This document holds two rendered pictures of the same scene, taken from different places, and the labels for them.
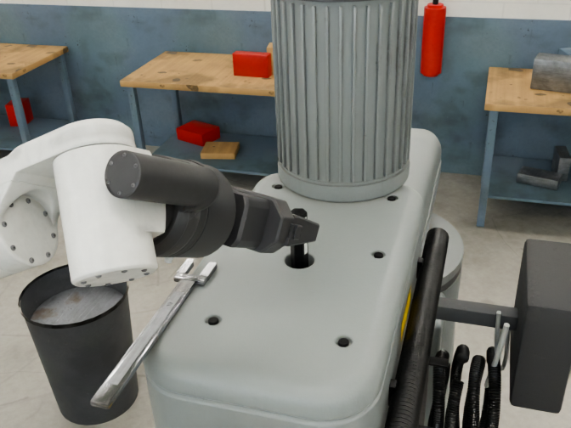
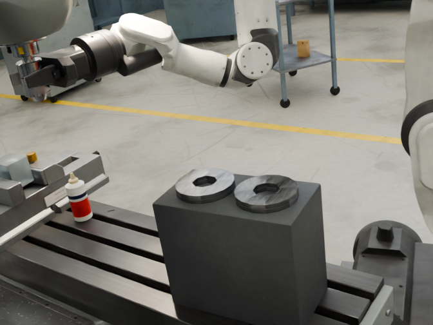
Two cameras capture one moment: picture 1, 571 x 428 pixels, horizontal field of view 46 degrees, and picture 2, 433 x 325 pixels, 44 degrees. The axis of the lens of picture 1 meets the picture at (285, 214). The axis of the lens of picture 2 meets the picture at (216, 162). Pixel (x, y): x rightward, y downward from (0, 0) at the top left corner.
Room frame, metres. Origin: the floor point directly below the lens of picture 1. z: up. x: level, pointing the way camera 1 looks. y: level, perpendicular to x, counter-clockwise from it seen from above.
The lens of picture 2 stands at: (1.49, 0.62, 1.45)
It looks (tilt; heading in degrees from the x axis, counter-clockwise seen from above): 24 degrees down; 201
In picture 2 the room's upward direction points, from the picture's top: 9 degrees counter-clockwise
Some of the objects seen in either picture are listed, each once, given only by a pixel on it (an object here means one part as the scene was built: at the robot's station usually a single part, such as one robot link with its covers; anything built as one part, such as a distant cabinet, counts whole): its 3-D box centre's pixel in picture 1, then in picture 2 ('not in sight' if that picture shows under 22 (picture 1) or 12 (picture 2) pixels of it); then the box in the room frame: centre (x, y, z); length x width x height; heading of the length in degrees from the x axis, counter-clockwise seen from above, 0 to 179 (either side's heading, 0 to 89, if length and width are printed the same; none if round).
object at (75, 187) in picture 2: not in sight; (77, 195); (0.63, -0.03, 0.96); 0.04 x 0.04 x 0.11
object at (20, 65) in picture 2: not in sight; (29, 62); (0.69, -0.01, 1.26); 0.05 x 0.05 x 0.01
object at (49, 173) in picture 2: not in sight; (35, 169); (0.58, -0.17, 0.99); 0.12 x 0.06 x 0.04; 75
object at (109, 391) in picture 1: (157, 323); not in sight; (0.57, 0.14, 1.89); 0.24 x 0.04 x 0.01; 162
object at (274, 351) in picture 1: (304, 304); not in sight; (0.70, -0.02, 1.81); 0.47 x 0.26 x 0.16; 162
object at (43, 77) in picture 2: not in sight; (42, 78); (0.70, 0.01, 1.24); 0.06 x 0.02 x 0.03; 155
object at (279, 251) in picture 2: not in sight; (242, 242); (0.84, 0.39, 1.00); 0.22 x 0.12 x 0.20; 79
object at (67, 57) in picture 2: not in sight; (75, 64); (0.60, 0.02, 1.24); 0.13 x 0.12 x 0.10; 65
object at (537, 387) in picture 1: (545, 323); not in sight; (0.87, -0.43, 1.62); 0.20 x 0.09 x 0.21; 162
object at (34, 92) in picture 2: not in sight; (34, 79); (0.69, -0.01, 1.23); 0.05 x 0.05 x 0.05
